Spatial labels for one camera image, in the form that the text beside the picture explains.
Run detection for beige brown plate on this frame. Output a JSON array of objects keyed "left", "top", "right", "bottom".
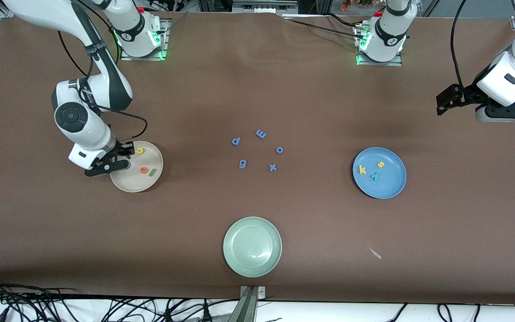
[{"left": 110, "top": 141, "right": 164, "bottom": 193}]

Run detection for blue plate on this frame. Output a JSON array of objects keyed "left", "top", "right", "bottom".
[{"left": 352, "top": 147, "right": 407, "bottom": 199}]

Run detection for brown table cover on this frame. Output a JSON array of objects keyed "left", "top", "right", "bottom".
[{"left": 0, "top": 8, "right": 515, "bottom": 305}]

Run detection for pale green plate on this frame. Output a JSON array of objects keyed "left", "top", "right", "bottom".
[{"left": 223, "top": 216, "right": 283, "bottom": 278}]

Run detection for grey metal box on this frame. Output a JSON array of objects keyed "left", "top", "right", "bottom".
[{"left": 232, "top": 1, "right": 299, "bottom": 14}]

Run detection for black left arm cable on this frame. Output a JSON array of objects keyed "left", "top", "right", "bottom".
[{"left": 451, "top": 0, "right": 469, "bottom": 88}]

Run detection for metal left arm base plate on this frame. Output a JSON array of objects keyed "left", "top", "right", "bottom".
[{"left": 355, "top": 22, "right": 403, "bottom": 67}]

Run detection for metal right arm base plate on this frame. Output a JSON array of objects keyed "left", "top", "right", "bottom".
[{"left": 120, "top": 20, "right": 169, "bottom": 61}]

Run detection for black right arm long cable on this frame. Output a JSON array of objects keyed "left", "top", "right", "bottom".
[{"left": 58, "top": 30, "right": 120, "bottom": 77}]

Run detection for black cable on table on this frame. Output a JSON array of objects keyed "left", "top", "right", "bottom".
[
  {"left": 283, "top": 19, "right": 363, "bottom": 39},
  {"left": 324, "top": 13, "right": 363, "bottom": 28}
]

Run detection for metal bracket at table edge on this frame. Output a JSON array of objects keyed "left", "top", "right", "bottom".
[{"left": 228, "top": 285, "right": 266, "bottom": 322}]

